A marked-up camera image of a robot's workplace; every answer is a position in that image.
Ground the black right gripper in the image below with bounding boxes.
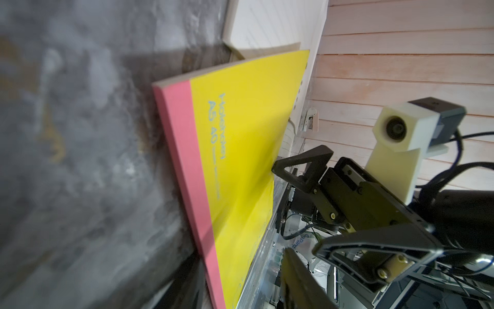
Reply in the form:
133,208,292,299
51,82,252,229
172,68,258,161
271,145,444,292

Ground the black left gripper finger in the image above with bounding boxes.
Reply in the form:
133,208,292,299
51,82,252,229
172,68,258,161
280,248,328,308

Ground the yellow cover notebook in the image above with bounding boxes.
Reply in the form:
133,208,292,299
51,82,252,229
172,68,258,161
152,50,310,308

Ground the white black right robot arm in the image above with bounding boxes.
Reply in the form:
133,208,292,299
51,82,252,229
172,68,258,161
272,145,493,301

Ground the open white lined notebook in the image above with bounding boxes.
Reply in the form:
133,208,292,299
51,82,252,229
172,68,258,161
222,0,329,157

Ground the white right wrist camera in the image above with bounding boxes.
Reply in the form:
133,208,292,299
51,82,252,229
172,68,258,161
365,97,466,204

